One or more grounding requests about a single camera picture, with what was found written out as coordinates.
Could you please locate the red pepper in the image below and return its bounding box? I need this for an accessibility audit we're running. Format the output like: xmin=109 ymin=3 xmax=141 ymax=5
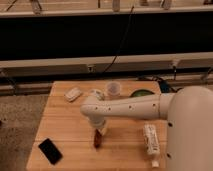
xmin=93 ymin=129 xmax=102 ymax=148

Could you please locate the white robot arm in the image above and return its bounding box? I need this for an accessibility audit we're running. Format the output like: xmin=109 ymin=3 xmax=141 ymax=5
xmin=80 ymin=86 xmax=213 ymax=171

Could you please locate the white sponge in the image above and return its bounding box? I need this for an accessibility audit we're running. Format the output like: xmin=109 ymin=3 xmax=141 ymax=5
xmin=65 ymin=87 xmax=82 ymax=102

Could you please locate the wooden cutting board table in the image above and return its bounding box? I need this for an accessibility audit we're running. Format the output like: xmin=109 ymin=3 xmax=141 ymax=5
xmin=26 ymin=81 xmax=165 ymax=171

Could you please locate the clear plastic cup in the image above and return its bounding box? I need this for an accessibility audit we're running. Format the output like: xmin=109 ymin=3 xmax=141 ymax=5
xmin=106 ymin=81 xmax=121 ymax=99

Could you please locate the green bowl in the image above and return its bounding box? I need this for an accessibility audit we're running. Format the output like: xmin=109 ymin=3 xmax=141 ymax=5
xmin=130 ymin=89 xmax=155 ymax=97

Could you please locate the white tube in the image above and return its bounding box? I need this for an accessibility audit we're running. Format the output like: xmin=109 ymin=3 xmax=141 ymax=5
xmin=143 ymin=124 xmax=160 ymax=168

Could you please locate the black smartphone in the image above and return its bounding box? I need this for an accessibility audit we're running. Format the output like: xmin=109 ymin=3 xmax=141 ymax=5
xmin=38 ymin=138 xmax=63 ymax=165

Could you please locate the black cable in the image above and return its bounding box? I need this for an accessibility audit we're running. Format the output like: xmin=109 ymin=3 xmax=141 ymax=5
xmin=103 ymin=5 xmax=135 ymax=74

